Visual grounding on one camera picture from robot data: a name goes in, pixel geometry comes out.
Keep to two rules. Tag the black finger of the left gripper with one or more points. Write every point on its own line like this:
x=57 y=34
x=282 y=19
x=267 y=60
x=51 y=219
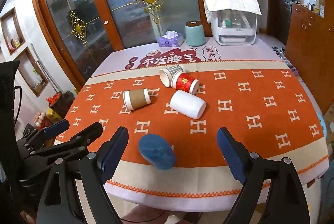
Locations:
x=82 y=139
x=39 y=137

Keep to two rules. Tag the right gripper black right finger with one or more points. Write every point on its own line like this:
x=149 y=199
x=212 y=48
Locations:
x=286 y=200

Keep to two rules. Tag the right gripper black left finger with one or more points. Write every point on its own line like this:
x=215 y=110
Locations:
x=60 y=201

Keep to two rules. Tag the blue translucent plastic cup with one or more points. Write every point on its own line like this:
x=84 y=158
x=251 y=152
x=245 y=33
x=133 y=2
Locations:
x=157 y=151

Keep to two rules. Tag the brown sleeve paper cup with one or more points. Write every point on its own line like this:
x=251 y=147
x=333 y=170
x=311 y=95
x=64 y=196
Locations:
x=135 y=99

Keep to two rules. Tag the grey checkered paper cup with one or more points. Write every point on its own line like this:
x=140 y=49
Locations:
x=166 y=74

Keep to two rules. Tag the plain white paper cup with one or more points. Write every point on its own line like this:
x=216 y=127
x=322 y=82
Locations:
x=187 y=104

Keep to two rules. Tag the red paper cup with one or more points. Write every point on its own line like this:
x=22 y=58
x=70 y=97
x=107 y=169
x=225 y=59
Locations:
x=184 y=82

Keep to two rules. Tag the orange H pattern tablecloth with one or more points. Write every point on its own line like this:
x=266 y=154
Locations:
x=248 y=89

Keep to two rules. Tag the purple tissue box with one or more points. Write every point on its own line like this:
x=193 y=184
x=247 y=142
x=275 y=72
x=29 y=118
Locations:
x=171 y=39

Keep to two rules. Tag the brown wooden cabinet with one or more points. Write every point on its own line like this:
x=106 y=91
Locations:
x=305 y=27

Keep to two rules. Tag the teal canister with brown lid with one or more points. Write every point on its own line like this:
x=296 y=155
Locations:
x=194 y=33

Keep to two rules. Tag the white countertop appliance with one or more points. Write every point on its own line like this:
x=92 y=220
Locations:
x=233 y=27

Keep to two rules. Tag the white cloth on appliance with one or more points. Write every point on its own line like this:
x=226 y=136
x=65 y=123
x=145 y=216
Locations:
x=251 y=6

